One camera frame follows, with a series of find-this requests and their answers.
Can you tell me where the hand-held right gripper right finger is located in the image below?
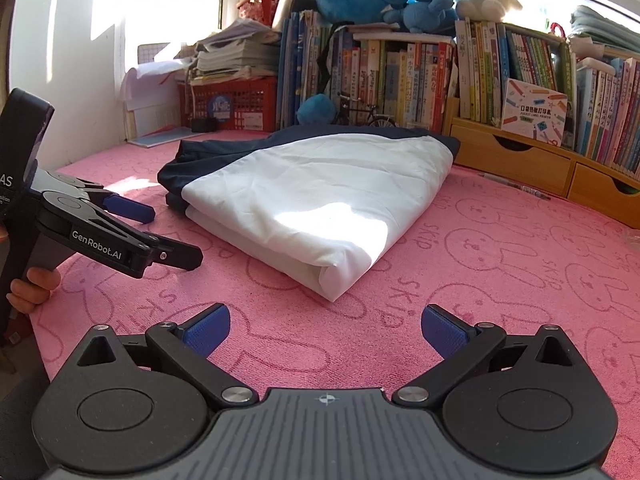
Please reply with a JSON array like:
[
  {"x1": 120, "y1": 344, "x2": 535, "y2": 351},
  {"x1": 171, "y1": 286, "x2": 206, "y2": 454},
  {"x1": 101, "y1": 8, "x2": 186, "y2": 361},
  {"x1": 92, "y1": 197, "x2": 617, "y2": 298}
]
[{"x1": 392, "y1": 305, "x2": 576, "y2": 407}]

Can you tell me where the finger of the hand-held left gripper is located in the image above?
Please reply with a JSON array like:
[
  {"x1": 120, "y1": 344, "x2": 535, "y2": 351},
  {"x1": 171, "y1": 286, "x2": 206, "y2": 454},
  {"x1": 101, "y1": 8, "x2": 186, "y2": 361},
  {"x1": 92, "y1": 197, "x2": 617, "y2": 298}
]
[
  {"x1": 147, "y1": 242, "x2": 204, "y2": 272},
  {"x1": 97, "y1": 191, "x2": 155, "y2": 224}
]

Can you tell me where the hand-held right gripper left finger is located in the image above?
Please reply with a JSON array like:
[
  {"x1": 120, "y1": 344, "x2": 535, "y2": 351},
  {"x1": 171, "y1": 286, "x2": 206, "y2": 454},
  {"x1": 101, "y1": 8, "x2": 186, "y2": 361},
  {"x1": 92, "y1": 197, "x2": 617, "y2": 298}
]
[{"x1": 70, "y1": 304, "x2": 258, "y2": 408}]

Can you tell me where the navy and white jacket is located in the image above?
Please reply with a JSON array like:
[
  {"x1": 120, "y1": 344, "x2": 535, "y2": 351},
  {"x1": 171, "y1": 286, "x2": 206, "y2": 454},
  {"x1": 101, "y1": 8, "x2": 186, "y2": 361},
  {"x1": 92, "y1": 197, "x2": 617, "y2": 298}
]
[{"x1": 157, "y1": 126, "x2": 461, "y2": 303}]

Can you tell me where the person's left hand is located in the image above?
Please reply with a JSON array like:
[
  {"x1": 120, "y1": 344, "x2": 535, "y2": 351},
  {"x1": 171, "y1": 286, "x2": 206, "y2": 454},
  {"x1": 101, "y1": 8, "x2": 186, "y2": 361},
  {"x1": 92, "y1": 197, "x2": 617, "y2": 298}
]
[{"x1": 6, "y1": 266, "x2": 62, "y2": 313}]

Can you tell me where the light blue booklet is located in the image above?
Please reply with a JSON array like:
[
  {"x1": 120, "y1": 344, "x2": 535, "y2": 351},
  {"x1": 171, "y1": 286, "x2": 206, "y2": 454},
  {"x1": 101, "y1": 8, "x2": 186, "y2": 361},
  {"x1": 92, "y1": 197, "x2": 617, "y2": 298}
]
[{"x1": 127, "y1": 127, "x2": 211, "y2": 150}]

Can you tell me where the pink rabbit-print mat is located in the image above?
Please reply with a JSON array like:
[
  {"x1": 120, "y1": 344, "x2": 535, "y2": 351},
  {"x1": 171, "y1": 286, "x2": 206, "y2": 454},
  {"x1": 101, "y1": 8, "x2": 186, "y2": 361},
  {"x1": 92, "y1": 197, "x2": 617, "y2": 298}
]
[{"x1": 30, "y1": 130, "x2": 640, "y2": 480}]

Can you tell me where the pen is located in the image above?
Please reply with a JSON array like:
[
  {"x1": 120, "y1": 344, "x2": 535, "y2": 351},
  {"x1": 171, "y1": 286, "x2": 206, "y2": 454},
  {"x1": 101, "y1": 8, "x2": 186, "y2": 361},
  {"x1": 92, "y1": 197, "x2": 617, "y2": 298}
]
[{"x1": 477, "y1": 172, "x2": 553, "y2": 201}]

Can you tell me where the red plastic crate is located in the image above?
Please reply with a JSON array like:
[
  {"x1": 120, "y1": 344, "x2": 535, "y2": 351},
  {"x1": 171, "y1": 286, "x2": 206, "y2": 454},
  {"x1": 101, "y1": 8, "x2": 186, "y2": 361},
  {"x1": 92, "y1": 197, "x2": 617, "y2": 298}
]
[{"x1": 177, "y1": 77, "x2": 278, "y2": 133}]

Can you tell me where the stack of paper workbooks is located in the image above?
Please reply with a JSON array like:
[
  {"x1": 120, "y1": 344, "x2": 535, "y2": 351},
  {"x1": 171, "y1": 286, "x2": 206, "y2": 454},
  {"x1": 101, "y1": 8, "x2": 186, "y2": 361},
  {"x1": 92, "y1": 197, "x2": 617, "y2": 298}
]
[{"x1": 187, "y1": 17, "x2": 281, "y2": 86}]

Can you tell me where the wooden desk organizer with drawers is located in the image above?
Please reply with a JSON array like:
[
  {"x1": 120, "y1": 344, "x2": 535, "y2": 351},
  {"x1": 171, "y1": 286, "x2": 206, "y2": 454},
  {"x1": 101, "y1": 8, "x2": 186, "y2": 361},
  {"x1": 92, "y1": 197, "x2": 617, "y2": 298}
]
[{"x1": 442, "y1": 97, "x2": 640, "y2": 231}]

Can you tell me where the blue round plush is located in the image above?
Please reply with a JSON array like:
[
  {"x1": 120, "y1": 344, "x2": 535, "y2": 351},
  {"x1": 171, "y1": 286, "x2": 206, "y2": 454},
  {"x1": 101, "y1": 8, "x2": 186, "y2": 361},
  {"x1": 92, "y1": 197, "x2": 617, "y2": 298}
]
[{"x1": 296, "y1": 94, "x2": 338, "y2": 126}]

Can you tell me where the row of thin blue books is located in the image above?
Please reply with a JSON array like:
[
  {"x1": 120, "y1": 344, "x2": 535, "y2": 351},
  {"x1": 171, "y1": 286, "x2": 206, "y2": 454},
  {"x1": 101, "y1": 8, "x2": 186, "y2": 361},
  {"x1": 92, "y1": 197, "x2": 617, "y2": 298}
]
[{"x1": 276, "y1": 12, "x2": 333, "y2": 131}]

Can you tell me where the miniature bicycle model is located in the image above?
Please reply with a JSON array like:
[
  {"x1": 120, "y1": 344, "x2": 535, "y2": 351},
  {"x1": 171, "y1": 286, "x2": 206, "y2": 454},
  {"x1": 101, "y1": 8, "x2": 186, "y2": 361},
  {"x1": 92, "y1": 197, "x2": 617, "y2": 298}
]
[{"x1": 336, "y1": 92, "x2": 398, "y2": 128}]

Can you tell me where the red plastic basket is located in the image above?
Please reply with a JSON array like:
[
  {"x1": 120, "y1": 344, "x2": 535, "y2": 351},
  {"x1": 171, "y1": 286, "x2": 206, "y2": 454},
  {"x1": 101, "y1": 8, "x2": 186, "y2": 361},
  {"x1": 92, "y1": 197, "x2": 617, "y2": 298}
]
[{"x1": 236, "y1": 0, "x2": 282, "y2": 23}]

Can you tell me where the white pencil-print box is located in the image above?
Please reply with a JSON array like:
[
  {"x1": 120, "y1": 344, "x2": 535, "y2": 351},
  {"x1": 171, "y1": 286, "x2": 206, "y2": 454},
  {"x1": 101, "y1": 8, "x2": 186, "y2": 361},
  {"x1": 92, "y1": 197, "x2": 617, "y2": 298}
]
[{"x1": 500, "y1": 77, "x2": 571, "y2": 146}]

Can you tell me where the row of mixed picture books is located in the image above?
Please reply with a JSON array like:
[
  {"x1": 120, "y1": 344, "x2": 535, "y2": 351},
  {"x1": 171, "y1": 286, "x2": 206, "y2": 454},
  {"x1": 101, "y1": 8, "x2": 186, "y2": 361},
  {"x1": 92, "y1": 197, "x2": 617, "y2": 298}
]
[{"x1": 320, "y1": 25, "x2": 458, "y2": 131}]

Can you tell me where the row of yellow green books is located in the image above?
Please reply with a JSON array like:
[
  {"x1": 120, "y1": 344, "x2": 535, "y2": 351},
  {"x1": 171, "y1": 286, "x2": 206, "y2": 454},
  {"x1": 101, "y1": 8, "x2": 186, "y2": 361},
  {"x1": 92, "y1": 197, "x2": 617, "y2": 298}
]
[{"x1": 455, "y1": 17, "x2": 576, "y2": 133}]

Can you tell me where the small blue plush rabbit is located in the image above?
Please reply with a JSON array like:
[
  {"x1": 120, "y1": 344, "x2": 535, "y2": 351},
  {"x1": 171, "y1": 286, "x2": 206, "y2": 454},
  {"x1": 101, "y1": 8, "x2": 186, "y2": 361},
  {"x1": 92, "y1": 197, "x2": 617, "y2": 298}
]
[{"x1": 379, "y1": 0, "x2": 458, "y2": 34}]

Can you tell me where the stack of light blue folders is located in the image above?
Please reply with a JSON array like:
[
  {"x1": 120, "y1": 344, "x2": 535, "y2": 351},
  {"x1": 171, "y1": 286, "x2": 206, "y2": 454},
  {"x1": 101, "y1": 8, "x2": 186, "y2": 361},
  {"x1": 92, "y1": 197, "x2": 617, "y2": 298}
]
[{"x1": 570, "y1": 5, "x2": 640, "y2": 53}]

